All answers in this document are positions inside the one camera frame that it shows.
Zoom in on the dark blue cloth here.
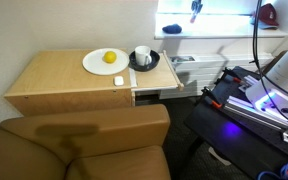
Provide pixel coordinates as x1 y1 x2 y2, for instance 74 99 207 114
162 24 182 34

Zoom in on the white ceramic mug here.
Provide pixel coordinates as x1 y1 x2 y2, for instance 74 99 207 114
135 46 152 66

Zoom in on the aluminium extrusion rail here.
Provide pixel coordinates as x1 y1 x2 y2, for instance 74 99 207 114
224 96 288 143

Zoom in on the black bowl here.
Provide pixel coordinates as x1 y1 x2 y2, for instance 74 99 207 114
129 51 160 72

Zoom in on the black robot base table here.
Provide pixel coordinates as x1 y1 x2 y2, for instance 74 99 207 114
184 66 288 180

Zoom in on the small white case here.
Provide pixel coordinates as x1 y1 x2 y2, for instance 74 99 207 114
114 76 124 86

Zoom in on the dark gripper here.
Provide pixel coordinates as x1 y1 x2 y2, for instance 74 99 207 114
191 0 203 13

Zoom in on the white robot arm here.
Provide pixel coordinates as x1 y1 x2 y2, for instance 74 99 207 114
224 0 288 122

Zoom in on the yellow lemon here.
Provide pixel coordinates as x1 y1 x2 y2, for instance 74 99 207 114
104 51 117 63

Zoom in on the light wooden drawer cabinet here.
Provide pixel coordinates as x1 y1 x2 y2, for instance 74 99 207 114
5 50 183 116

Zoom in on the maroon baseball cap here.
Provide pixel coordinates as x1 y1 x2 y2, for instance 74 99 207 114
258 3 279 29

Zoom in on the brown leather armchair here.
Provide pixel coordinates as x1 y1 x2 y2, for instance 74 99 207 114
0 104 171 180

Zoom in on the small white red bottle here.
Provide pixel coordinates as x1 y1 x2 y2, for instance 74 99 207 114
190 12 197 24

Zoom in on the white round plate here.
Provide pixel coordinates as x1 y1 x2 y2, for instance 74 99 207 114
82 48 129 75

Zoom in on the white window sill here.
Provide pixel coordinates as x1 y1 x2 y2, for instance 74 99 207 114
154 13 288 40

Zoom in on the white radiator unit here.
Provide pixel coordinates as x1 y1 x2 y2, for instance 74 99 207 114
159 53 276 100

